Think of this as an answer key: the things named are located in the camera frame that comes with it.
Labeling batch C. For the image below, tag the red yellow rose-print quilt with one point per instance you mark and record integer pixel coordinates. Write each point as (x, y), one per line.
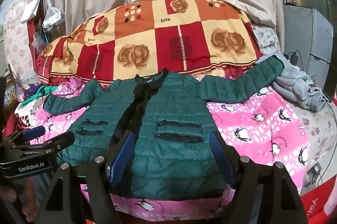
(168, 42)

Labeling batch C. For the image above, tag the white refrigerator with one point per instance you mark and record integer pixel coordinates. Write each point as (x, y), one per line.
(318, 36)

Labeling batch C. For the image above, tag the green knitted cloth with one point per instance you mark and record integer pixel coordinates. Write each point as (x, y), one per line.
(42, 93)

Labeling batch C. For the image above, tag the green puffer jacket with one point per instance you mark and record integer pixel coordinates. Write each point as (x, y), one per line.
(163, 113)

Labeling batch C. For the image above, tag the white plastic bag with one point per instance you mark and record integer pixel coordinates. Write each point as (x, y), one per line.
(52, 19)

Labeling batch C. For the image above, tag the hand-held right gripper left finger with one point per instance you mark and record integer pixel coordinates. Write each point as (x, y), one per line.
(122, 158)

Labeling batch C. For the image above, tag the pink penguin-print blanket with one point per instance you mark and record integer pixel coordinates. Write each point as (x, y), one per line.
(263, 121)

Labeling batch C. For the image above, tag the purple cloth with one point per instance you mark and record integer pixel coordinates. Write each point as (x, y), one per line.
(29, 90)

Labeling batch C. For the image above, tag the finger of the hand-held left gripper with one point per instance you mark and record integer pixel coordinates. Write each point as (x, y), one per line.
(33, 133)
(62, 141)

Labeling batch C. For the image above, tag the person's left hand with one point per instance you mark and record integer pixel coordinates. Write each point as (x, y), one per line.
(26, 197)

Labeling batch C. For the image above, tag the black power adapter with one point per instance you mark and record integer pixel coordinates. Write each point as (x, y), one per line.
(314, 172)

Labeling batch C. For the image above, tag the red cloth with white print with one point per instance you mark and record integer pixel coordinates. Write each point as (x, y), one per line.
(313, 208)

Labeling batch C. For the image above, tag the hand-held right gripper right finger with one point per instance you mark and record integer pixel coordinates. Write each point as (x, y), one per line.
(221, 158)

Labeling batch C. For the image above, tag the grey sweatpants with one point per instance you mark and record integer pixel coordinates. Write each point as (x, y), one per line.
(295, 84)

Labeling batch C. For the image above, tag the white paper bag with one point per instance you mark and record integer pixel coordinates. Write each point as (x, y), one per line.
(30, 10)

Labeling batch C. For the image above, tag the white floral bed sheet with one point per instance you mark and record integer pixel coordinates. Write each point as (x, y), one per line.
(316, 129)

